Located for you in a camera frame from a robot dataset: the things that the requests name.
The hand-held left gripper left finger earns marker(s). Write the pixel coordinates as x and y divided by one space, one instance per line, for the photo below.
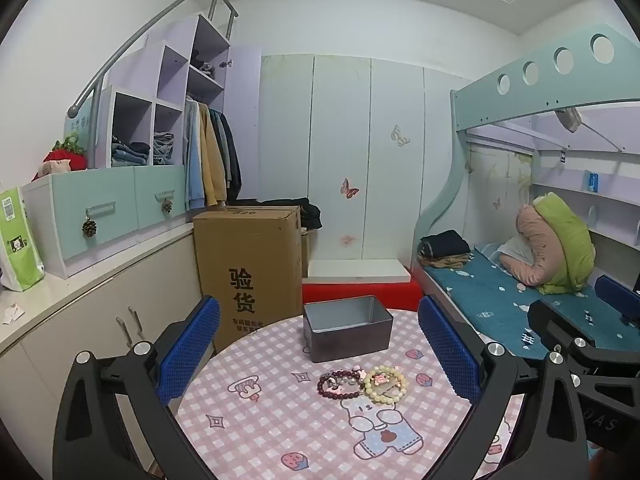
190 350

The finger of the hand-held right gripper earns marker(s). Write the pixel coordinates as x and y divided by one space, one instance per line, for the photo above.
550 317
615 292

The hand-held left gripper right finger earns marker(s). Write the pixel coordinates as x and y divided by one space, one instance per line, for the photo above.
447 355

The pink rabbit hair clip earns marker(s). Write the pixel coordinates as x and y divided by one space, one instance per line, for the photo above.
381 376

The grey metal tin box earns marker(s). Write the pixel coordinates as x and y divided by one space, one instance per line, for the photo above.
350 340

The pearl earring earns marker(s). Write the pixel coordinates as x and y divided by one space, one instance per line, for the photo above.
349 382

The teal printed bed sheet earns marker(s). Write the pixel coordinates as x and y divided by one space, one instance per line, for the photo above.
495 290

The green quilt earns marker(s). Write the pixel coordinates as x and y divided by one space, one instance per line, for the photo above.
570 245

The white pillow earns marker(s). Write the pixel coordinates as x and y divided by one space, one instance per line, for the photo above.
515 250

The pink quilt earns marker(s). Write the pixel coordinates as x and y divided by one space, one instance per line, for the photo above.
530 240

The tan folded clothes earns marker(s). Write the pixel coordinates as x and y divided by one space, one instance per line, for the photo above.
445 261

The tall cardboard box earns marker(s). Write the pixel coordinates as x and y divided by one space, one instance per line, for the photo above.
245 260

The red platform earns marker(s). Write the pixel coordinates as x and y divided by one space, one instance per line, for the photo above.
360 290

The dark folded clothes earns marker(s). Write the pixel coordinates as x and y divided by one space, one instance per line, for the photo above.
445 242

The small blue box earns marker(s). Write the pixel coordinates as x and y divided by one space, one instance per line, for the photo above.
593 181

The low white cabinet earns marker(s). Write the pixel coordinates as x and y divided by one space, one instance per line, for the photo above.
75 320

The white board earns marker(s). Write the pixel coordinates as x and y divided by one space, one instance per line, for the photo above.
355 269

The pink checked bear tablecloth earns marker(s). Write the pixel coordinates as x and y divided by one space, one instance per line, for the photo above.
300 435

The pinecone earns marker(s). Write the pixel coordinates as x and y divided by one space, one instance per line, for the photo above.
90 228
167 206

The white paper scraps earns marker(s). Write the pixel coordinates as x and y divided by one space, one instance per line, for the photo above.
12 314

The pile of dark clothes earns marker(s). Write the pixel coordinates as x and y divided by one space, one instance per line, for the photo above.
311 212

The light blue hanging jacket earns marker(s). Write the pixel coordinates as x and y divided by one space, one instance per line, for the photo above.
194 160

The tan hanging coat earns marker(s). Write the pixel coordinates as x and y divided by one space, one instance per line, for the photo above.
212 160

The teal drawer cabinet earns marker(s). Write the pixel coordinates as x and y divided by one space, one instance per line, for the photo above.
65 205

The dark pink butterfly sticker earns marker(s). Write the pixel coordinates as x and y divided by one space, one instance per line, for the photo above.
349 188

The dark hanging jackets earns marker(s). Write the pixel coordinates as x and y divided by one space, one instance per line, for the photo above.
231 160

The green paper bag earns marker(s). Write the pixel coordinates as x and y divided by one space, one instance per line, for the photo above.
17 245

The folded light jeans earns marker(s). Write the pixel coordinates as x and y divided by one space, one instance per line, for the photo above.
164 149

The folded dark jeans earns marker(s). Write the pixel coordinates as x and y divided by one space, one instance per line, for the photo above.
130 152

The white butterfly sticker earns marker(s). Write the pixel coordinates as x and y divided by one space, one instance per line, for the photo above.
400 136

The strawberry plush toy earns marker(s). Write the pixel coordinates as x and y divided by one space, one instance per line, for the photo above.
67 160

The teal sign board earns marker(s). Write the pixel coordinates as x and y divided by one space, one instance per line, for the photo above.
80 125

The white wardrobe doors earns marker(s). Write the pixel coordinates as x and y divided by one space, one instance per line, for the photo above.
340 120

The dark clothes on shelf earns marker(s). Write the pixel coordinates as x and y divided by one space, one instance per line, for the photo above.
202 65

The purple shelf unit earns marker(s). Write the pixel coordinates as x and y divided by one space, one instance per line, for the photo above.
172 65

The grey metal handrail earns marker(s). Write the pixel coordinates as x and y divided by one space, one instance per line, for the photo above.
130 42

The teal bunk bed frame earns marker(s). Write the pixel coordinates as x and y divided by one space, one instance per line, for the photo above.
500 90

